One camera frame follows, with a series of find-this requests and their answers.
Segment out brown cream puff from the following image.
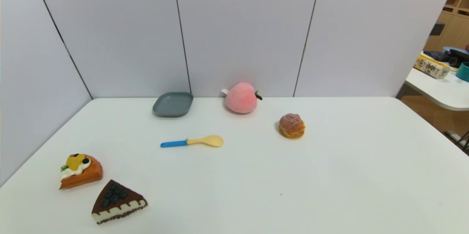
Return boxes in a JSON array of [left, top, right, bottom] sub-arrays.
[[279, 113, 306, 139]]

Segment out grey square dish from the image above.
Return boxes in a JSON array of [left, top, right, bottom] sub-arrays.
[[152, 92, 194, 118]]

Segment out black round object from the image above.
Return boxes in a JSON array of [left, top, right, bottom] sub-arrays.
[[448, 49, 469, 68]]

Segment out pink plush peach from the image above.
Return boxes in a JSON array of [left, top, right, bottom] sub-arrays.
[[221, 82, 263, 114]]

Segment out chocolate blueberry cake slice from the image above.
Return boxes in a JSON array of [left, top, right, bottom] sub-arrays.
[[91, 179, 148, 225]]

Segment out orange fruit-topped cake slice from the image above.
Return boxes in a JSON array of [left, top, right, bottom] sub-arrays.
[[59, 153, 103, 190]]

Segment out yellow printed cardboard box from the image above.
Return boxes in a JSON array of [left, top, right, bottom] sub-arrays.
[[414, 54, 451, 79]]

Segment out white side table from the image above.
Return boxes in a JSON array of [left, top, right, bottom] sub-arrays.
[[396, 66, 469, 112]]

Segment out dark folded cloth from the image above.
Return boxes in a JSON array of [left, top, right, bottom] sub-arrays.
[[424, 50, 452, 62]]

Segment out metal chair base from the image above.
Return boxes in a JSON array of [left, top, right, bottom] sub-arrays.
[[444, 130, 469, 154]]

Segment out teal cup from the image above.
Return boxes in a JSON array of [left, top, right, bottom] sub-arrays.
[[456, 62, 469, 82]]

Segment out wooden shelf unit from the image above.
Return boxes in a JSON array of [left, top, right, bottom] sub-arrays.
[[424, 0, 469, 52]]

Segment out yellow spoon with blue handle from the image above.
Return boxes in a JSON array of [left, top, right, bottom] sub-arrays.
[[160, 135, 224, 148]]

